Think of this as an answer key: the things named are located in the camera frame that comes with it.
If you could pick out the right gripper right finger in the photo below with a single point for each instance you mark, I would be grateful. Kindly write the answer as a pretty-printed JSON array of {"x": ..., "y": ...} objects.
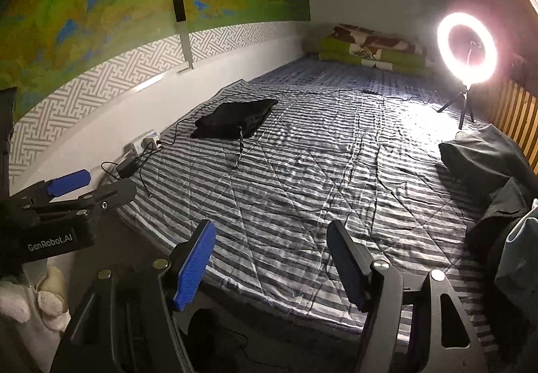
[{"x": 353, "y": 265}]

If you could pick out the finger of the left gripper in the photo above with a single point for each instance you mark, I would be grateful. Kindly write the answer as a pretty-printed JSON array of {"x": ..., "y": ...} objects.
[
  {"x": 66, "y": 184},
  {"x": 108, "y": 196}
]

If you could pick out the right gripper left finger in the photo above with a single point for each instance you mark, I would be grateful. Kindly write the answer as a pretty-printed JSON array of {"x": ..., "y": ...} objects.
[{"x": 189, "y": 263}]

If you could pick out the black yellow striped shorts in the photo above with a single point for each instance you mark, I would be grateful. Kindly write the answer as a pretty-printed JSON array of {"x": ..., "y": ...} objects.
[{"x": 234, "y": 121}]

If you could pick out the left white gloved hand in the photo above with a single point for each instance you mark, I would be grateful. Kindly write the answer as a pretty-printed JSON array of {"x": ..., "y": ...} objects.
[{"x": 40, "y": 314}]

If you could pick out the black power adapter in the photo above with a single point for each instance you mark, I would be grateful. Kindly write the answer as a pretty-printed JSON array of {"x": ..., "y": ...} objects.
[{"x": 127, "y": 167}]

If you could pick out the white power strip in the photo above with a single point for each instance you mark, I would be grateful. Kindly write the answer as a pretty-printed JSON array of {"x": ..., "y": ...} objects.
[{"x": 143, "y": 144}]

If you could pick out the striped blue white bedspread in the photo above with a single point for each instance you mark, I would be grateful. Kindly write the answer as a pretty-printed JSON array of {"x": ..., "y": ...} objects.
[{"x": 357, "y": 146}]

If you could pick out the light blue garment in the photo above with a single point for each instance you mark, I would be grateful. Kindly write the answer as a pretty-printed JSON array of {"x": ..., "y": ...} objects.
[{"x": 517, "y": 273}]

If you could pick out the dark grey clothes pile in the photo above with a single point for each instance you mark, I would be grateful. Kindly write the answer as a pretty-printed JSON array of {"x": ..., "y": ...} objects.
[{"x": 495, "y": 171}]

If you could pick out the wooden slatted headboard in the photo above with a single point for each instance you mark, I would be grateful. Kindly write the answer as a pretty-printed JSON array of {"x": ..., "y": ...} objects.
[{"x": 513, "y": 110}]

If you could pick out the folded green brown blankets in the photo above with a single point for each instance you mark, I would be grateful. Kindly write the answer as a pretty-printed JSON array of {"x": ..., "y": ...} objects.
[{"x": 351, "y": 44}]

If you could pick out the ring light on tripod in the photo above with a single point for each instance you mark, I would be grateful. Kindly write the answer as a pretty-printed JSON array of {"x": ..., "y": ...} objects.
[{"x": 469, "y": 52}]

